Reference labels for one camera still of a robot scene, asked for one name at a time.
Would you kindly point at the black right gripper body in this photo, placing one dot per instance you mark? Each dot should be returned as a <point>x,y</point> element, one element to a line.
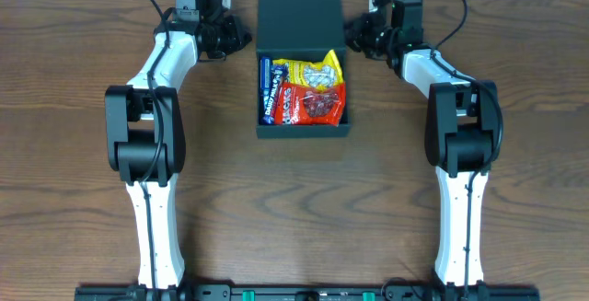
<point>360,32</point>

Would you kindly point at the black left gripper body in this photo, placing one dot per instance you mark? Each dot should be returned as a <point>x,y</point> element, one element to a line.
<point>236,34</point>

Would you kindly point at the yellow snack bag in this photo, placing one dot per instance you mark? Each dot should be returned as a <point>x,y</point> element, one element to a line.
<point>319,75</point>

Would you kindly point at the small blue gum pack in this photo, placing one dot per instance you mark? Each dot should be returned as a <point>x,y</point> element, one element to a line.
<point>265,76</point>

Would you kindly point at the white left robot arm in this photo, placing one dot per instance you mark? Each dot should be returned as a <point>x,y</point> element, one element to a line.
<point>146,141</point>

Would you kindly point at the black gift box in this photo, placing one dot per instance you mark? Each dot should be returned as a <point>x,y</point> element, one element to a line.
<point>304,30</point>

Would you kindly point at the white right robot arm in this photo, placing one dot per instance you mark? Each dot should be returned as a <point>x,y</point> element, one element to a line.
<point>463,134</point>

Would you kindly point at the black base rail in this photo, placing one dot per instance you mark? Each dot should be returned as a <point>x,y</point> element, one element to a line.
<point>223,292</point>

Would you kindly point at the Dairy Milk chocolate bar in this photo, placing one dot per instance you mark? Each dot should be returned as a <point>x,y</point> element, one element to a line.
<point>278,73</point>

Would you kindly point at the red snack bag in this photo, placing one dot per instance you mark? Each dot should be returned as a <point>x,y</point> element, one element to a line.
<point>298,105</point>

